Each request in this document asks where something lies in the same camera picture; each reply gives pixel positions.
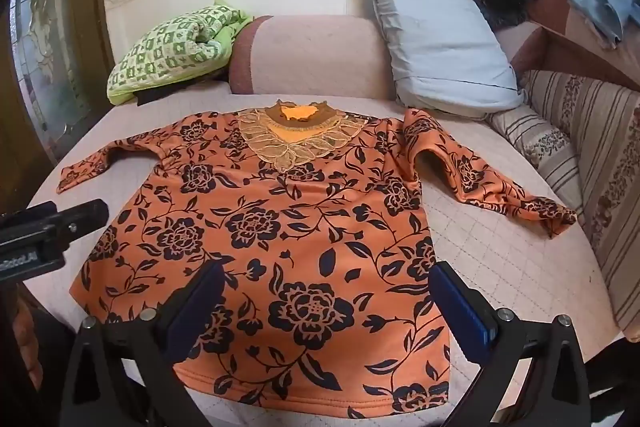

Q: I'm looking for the brown wooden headboard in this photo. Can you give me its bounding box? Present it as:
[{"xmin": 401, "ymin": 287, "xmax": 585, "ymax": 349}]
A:
[{"xmin": 520, "ymin": 0, "xmax": 640, "ymax": 92}]

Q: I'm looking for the blue cloth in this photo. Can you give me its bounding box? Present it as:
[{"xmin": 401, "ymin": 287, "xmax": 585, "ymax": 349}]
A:
[{"xmin": 547, "ymin": 0, "xmax": 640, "ymax": 50}]

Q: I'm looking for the green patterned folded blanket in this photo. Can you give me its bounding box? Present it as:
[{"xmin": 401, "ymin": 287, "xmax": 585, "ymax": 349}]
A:
[{"xmin": 106, "ymin": 0, "xmax": 254, "ymax": 105}]

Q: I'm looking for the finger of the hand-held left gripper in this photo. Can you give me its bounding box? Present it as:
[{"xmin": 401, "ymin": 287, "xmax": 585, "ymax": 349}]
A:
[{"xmin": 55, "ymin": 199, "xmax": 110, "ymax": 234}]

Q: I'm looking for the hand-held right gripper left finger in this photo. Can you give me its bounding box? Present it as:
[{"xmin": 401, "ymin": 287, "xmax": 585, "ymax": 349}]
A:
[{"xmin": 60, "ymin": 259, "xmax": 227, "ymax": 427}]

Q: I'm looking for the grey cloth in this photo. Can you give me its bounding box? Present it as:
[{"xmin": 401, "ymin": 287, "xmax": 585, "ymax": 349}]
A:
[{"xmin": 356, "ymin": 0, "xmax": 524, "ymax": 118}]

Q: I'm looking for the orange floral long-sleeve shirt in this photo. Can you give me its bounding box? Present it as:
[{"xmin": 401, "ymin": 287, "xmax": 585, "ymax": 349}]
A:
[{"xmin": 56, "ymin": 99, "xmax": 578, "ymax": 414}]

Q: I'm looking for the striped floral beige cushion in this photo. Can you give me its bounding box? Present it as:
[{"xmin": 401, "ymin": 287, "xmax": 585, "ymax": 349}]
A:
[{"xmin": 485, "ymin": 69, "xmax": 640, "ymax": 343}]

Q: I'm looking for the pink rolled blanket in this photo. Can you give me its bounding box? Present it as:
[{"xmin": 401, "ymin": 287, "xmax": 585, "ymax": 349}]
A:
[{"xmin": 228, "ymin": 14, "xmax": 393, "ymax": 101}]

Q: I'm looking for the wooden door with glass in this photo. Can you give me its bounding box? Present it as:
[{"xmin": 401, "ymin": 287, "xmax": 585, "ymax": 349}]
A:
[{"xmin": 0, "ymin": 0, "xmax": 116, "ymax": 212}]

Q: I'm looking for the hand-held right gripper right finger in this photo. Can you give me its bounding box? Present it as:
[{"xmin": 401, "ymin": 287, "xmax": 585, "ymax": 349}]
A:
[{"xmin": 429, "ymin": 261, "xmax": 593, "ymax": 427}]

